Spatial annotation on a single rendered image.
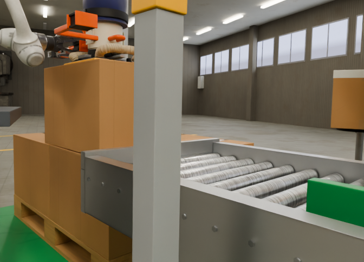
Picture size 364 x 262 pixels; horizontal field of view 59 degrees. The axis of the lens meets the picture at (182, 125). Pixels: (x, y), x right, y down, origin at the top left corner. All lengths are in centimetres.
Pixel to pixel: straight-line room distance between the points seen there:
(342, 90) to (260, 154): 122
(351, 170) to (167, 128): 82
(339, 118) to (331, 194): 183
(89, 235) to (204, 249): 86
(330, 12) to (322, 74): 191
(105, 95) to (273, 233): 93
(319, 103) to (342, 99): 892
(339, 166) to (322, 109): 1008
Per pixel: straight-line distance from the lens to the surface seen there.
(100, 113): 133
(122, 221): 97
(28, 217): 234
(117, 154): 118
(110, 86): 135
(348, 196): 66
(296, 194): 94
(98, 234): 145
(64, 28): 145
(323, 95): 1130
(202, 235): 73
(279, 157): 133
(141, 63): 54
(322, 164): 126
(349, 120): 248
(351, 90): 248
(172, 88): 53
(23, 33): 162
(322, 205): 68
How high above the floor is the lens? 79
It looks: 4 degrees down
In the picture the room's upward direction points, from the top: 1 degrees clockwise
